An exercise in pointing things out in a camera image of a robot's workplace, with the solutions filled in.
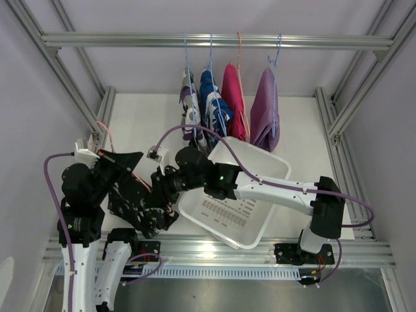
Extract white plastic basket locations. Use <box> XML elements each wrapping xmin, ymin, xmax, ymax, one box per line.
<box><xmin>178</xmin><ymin>136</ymin><xmax>292</xmax><ymax>249</ymax></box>

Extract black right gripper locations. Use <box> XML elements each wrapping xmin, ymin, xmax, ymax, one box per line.
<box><xmin>144</xmin><ymin>166</ymin><xmax>205</xmax><ymax>211</ymax></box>

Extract magenta trousers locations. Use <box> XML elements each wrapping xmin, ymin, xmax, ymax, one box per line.
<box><xmin>221</xmin><ymin>63</ymin><xmax>250</xmax><ymax>142</ymax></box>

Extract aluminium frame post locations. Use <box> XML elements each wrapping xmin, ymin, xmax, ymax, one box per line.
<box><xmin>5</xmin><ymin>1</ymin><xmax>116</xmax><ymax>148</ymax></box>
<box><xmin>315</xmin><ymin>1</ymin><xmax>415</xmax><ymax>244</ymax></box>

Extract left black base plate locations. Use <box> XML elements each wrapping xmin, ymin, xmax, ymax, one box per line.
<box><xmin>131</xmin><ymin>240</ymin><xmax>161</xmax><ymax>263</ymax></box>

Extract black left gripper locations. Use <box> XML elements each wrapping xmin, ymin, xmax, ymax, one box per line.
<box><xmin>88</xmin><ymin>148</ymin><xmax>143</xmax><ymax>204</ymax></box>

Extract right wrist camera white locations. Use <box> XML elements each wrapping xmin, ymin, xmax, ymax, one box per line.
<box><xmin>146</xmin><ymin>146</ymin><xmax>170</xmax><ymax>176</ymax></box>

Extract purple cable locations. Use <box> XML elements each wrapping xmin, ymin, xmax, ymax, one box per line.
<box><xmin>154</xmin><ymin>125</ymin><xmax>376</xmax><ymax>287</ymax></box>
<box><xmin>44</xmin><ymin>151</ymin><xmax>162</xmax><ymax>312</ymax></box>

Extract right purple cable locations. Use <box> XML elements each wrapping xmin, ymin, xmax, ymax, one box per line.
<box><xmin>154</xmin><ymin>125</ymin><xmax>376</xmax><ymax>287</ymax></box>

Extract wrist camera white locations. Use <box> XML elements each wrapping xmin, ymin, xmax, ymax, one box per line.
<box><xmin>74</xmin><ymin>138</ymin><xmax>99</xmax><ymax>167</ymax></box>
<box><xmin>146</xmin><ymin>146</ymin><xmax>170</xmax><ymax>176</ymax></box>

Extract aluminium hanging rail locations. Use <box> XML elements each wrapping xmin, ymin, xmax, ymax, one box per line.
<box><xmin>41</xmin><ymin>32</ymin><xmax>394</xmax><ymax>51</ymax></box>

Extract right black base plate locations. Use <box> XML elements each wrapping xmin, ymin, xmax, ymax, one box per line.
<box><xmin>274</xmin><ymin>243</ymin><xmax>335</xmax><ymax>266</ymax></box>

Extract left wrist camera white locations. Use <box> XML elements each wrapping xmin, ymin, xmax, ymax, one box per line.
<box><xmin>74</xmin><ymin>138</ymin><xmax>99</xmax><ymax>167</ymax></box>

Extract purple camouflage trousers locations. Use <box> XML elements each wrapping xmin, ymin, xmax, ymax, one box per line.
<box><xmin>179</xmin><ymin>67</ymin><xmax>208</xmax><ymax>153</ymax></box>

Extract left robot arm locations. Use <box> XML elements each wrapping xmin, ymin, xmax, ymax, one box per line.
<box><xmin>58</xmin><ymin>149</ymin><xmax>143</xmax><ymax>311</ymax></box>

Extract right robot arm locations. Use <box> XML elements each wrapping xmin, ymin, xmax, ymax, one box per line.
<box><xmin>142</xmin><ymin>147</ymin><xmax>345</xmax><ymax>266</ymax></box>

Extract slotted cable duct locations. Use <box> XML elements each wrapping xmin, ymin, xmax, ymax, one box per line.
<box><xmin>55</xmin><ymin>263</ymin><xmax>300</xmax><ymax>281</ymax></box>

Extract left aluminium frame post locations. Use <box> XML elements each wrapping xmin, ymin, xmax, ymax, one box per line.
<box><xmin>5</xmin><ymin>1</ymin><xmax>116</xmax><ymax>148</ymax></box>

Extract right aluminium frame post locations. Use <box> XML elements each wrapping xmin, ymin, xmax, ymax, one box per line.
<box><xmin>315</xmin><ymin>1</ymin><xmax>415</xmax><ymax>244</ymax></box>

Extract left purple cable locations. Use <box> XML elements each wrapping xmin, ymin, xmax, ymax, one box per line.
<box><xmin>44</xmin><ymin>151</ymin><xmax>162</xmax><ymax>312</ymax></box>

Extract front aluminium rail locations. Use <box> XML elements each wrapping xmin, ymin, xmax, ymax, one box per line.
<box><xmin>42</xmin><ymin>237</ymin><xmax>397</xmax><ymax>269</ymax></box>

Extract blue white patterned trousers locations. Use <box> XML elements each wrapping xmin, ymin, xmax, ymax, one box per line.
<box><xmin>200</xmin><ymin>70</ymin><xmax>233</xmax><ymax>137</ymax></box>

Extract lilac purple trousers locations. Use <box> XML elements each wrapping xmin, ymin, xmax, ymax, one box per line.
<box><xmin>250</xmin><ymin>68</ymin><xmax>280</xmax><ymax>152</ymax></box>

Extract black white patterned trousers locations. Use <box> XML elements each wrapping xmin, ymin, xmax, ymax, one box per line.
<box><xmin>107</xmin><ymin>175</ymin><xmax>179</xmax><ymax>239</ymax></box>

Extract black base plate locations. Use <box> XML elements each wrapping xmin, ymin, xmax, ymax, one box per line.
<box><xmin>131</xmin><ymin>240</ymin><xmax>161</xmax><ymax>263</ymax></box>
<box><xmin>274</xmin><ymin>243</ymin><xmax>335</xmax><ymax>266</ymax></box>

